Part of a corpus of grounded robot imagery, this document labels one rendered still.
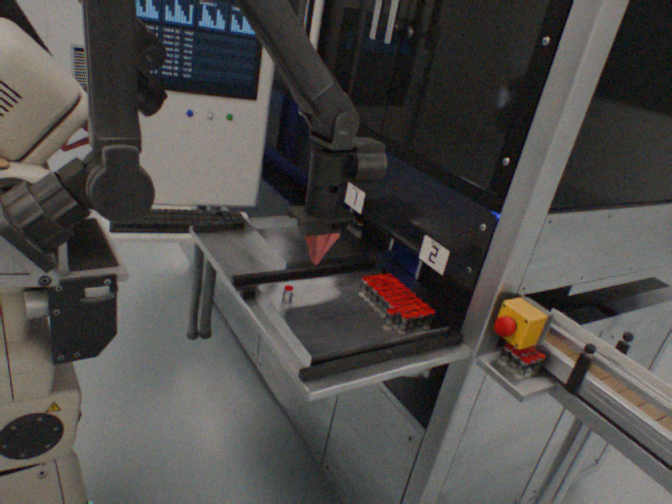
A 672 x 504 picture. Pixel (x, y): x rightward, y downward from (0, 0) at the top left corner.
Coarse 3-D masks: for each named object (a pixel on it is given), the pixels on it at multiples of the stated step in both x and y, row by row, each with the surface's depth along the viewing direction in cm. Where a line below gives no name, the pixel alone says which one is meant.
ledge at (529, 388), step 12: (480, 360) 111; (492, 360) 111; (492, 372) 108; (504, 372) 108; (540, 372) 110; (504, 384) 106; (516, 384) 105; (528, 384) 106; (540, 384) 107; (552, 384) 107; (516, 396) 104; (528, 396) 103
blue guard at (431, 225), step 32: (288, 128) 174; (384, 192) 134; (416, 192) 123; (448, 192) 115; (384, 224) 135; (416, 224) 124; (448, 224) 115; (480, 224) 108; (448, 256) 116; (480, 256) 108
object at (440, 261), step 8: (424, 240) 122; (432, 240) 120; (424, 248) 122; (432, 248) 120; (440, 248) 118; (424, 256) 123; (432, 256) 120; (440, 256) 118; (432, 264) 121; (440, 264) 118; (440, 272) 119
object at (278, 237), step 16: (256, 224) 148; (272, 224) 150; (288, 224) 153; (336, 224) 161; (256, 240) 140; (272, 240) 143; (288, 240) 145; (304, 240) 147; (336, 240) 151; (352, 240) 153; (272, 256) 132; (288, 256) 137; (304, 256) 138; (336, 256) 134; (352, 256) 137; (368, 256) 140; (384, 256) 143
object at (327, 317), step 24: (264, 288) 116; (312, 288) 123; (336, 288) 126; (288, 312) 113; (312, 312) 115; (336, 312) 117; (360, 312) 118; (288, 336) 103; (312, 336) 107; (336, 336) 108; (360, 336) 110; (384, 336) 112; (408, 336) 107; (432, 336) 112; (312, 360) 96
